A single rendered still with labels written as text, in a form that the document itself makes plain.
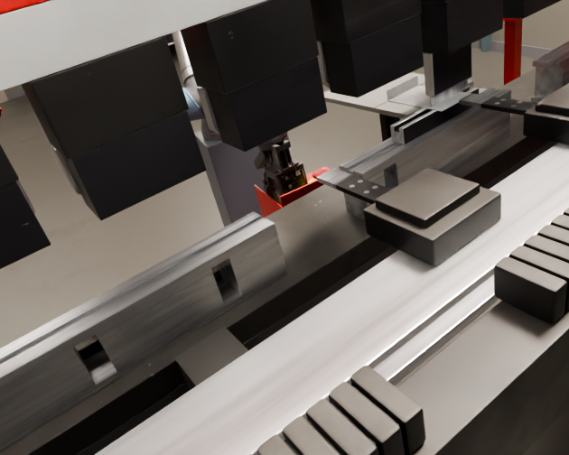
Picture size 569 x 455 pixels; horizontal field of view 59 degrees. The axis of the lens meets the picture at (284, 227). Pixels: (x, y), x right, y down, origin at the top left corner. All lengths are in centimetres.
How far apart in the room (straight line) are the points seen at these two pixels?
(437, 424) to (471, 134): 69
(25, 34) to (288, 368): 40
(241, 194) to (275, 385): 129
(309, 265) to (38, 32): 48
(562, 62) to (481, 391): 89
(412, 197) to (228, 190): 115
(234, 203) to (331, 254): 96
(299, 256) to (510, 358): 44
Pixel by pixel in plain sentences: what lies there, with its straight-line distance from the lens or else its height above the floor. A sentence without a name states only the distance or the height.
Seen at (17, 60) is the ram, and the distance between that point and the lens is 57.
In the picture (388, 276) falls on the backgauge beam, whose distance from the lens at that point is 58.
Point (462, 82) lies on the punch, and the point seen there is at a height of 102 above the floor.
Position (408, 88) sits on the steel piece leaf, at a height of 100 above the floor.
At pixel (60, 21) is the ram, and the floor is 130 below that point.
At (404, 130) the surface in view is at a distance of 89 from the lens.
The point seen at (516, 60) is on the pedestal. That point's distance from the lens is 294.
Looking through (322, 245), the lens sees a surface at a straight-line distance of 84.
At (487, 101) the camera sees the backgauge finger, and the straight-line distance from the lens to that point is 95.
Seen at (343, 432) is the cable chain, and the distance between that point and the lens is 38.
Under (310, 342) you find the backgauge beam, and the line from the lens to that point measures 52.
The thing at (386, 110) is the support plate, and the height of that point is 100.
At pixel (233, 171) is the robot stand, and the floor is 67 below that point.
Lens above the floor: 135
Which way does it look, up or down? 31 degrees down
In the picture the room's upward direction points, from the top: 14 degrees counter-clockwise
